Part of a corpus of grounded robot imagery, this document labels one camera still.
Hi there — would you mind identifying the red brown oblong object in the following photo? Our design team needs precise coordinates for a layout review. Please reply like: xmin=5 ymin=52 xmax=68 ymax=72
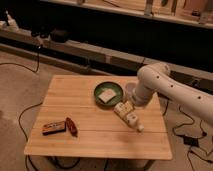
xmin=66 ymin=117 xmax=78 ymax=136

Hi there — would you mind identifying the black cables right floor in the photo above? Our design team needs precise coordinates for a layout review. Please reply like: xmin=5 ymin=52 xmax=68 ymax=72
xmin=162 ymin=99 xmax=213 ymax=164

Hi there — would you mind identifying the black device on ledge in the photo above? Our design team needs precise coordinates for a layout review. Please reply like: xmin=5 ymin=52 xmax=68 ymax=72
xmin=50 ymin=29 xmax=69 ymax=43

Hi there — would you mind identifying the white bottle on ledge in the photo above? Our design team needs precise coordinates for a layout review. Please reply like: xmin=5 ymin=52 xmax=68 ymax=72
xmin=5 ymin=11 xmax=19 ymax=31

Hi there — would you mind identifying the translucent plastic cup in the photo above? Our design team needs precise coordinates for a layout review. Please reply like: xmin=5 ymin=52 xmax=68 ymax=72
xmin=125 ymin=82 xmax=136 ymax=97

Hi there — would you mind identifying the green round bowl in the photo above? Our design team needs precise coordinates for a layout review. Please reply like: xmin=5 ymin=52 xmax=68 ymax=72
xmin=94 ymin=81 xmax=124 ymax=107

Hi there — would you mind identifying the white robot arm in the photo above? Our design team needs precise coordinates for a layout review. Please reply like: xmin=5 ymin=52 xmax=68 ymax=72
xmin=130 ymin=62 xmax=213 ymax=126

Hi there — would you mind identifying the white bottle with label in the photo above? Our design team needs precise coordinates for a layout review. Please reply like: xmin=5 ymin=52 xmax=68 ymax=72
xmin=114 ymin=101 xmax=144 ymax=132

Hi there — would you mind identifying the pale square sponge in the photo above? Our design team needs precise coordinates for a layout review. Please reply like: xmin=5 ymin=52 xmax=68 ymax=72
xmin=98 ymin=89 xmax=116 ymax=103

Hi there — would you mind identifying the black floor cable left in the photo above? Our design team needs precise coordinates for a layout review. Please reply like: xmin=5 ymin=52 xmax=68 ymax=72
xmin=0 ymin=46 xmax=43 ymax=171

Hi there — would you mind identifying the black orange rectangular box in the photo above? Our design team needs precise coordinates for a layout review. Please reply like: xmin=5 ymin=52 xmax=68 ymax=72
xmin=42 ymin=121 xmax=66 ymax=135

